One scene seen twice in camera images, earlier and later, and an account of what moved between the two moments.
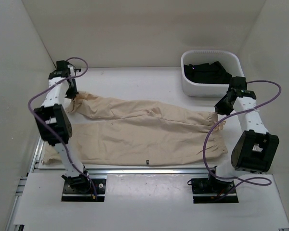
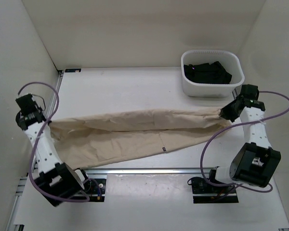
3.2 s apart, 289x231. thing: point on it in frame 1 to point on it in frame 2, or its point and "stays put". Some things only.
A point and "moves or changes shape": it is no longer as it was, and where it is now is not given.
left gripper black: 73,93 to 39,109
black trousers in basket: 213,73 stays put
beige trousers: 107,131 moves or changes shape
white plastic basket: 230,59 stays put
